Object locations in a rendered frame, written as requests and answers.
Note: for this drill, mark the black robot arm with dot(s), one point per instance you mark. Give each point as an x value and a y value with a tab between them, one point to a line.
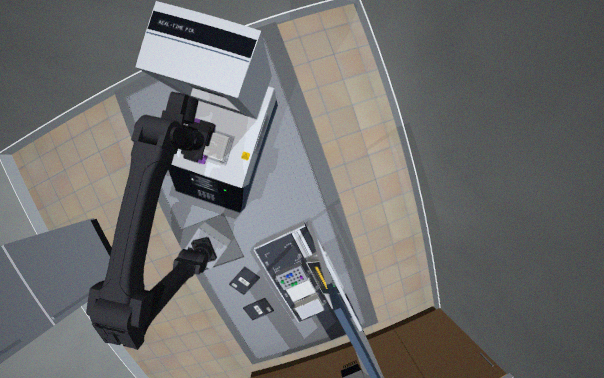
155	143

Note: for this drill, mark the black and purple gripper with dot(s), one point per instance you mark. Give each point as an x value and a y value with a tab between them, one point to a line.
202	138

